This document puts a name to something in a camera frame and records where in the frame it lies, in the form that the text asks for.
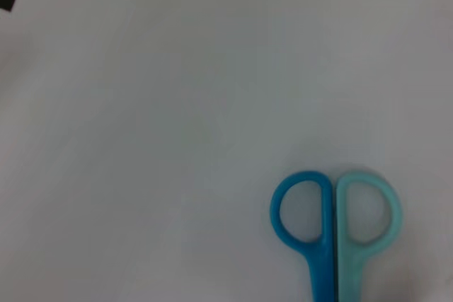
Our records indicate blue and teal scissors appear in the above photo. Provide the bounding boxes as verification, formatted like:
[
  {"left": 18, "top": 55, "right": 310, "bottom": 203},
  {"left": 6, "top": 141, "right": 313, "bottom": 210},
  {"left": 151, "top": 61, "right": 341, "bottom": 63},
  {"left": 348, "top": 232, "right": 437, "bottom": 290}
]
[{"left": 270, "top": 170, "right": 403, "bottom": 302}]

